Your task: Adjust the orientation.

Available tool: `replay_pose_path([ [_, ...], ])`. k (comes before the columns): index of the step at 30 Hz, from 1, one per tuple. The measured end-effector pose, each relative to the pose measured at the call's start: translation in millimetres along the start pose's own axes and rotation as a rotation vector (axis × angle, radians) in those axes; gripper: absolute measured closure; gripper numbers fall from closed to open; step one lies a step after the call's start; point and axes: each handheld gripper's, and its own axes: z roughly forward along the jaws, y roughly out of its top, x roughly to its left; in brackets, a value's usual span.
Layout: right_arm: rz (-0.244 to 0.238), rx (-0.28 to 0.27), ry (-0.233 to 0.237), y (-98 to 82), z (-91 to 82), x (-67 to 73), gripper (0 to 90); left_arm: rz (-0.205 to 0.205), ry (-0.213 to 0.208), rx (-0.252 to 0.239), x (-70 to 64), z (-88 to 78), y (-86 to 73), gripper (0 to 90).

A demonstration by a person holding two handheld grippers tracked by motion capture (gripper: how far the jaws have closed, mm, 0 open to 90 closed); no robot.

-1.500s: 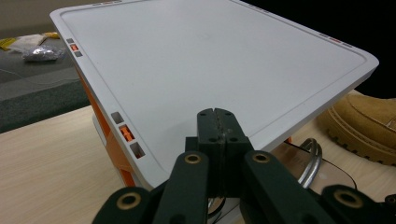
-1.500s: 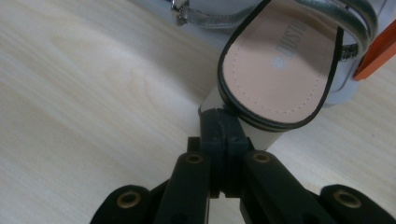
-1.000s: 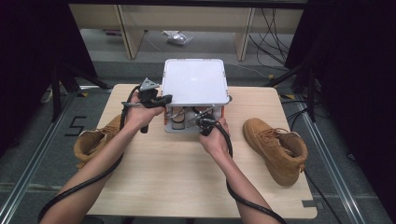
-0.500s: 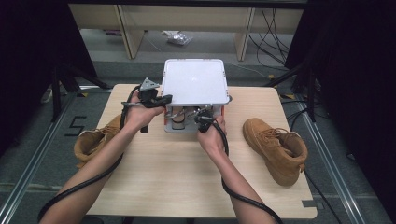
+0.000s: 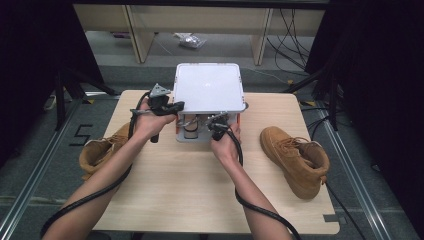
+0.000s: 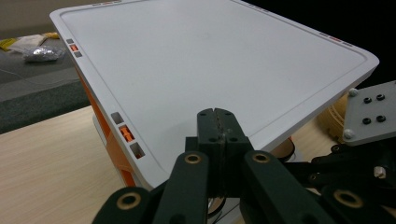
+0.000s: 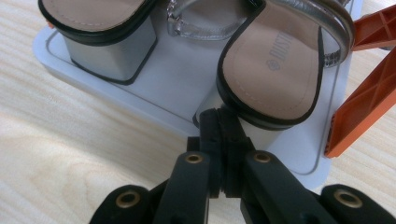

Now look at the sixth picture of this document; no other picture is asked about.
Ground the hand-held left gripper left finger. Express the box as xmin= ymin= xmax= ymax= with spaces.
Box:
xmin=185 ymin=107 xmax=222 ymax=198

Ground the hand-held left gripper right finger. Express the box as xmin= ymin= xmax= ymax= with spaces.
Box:
xmin=216 ymin=107 xmax=255 ymax=198

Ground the tan suede boot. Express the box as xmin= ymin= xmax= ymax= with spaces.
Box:
xmin=317 ymin=92 xmax=350 ymax=145

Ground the white two-tier shoe rack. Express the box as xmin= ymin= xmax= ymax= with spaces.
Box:
xmin=49 ymin=0 xmax=380 ymax=190

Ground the crumpled clear plastic bag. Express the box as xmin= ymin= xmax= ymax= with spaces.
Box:
xmin=22 ymin=45 xmax=65 ymax=63

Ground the white flat packet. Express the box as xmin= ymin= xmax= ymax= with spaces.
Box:
xmin=0 ymin=32 xmax=61 ymax=53

